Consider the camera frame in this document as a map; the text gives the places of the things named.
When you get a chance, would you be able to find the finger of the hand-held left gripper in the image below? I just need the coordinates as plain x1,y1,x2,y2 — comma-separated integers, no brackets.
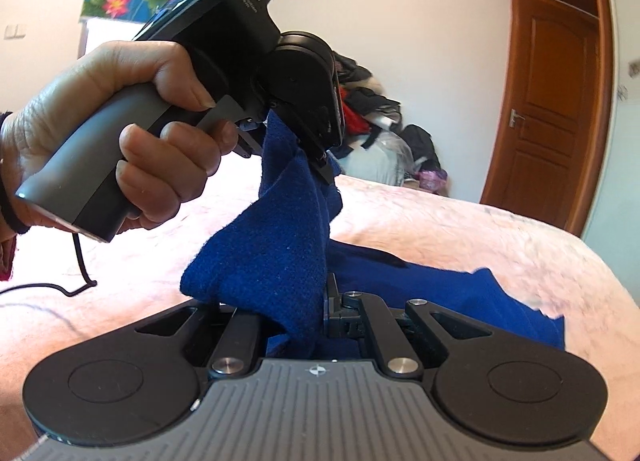
235,118,264,160
296,134,344,187

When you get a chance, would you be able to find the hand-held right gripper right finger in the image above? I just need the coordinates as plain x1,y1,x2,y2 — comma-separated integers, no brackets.
324,273,482,378

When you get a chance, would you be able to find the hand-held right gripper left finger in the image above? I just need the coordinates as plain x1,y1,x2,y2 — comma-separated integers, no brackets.
134,305,263,378

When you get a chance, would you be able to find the blue knit garment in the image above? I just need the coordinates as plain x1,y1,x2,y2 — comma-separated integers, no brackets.
180,108,567,359

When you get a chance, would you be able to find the person's left forearm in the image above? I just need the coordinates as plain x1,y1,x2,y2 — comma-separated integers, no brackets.
0,111,32,283

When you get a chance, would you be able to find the pile of dark clothes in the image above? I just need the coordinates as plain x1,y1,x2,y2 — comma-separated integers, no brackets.
330,51,451,193

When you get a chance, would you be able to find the person's left hand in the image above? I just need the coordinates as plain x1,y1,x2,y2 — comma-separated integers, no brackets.
0,38,240,235

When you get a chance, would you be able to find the red garment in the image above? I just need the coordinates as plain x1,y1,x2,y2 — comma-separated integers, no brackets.
338,85,372,138

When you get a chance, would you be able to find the pink blanket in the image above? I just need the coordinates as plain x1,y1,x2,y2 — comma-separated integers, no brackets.
0,156,640,447

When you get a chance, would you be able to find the brown wooden door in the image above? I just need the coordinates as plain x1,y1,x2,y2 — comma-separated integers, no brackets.
480,0,602,238

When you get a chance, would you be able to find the black cable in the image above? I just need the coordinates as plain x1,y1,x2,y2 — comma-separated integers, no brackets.
0,231,99,300

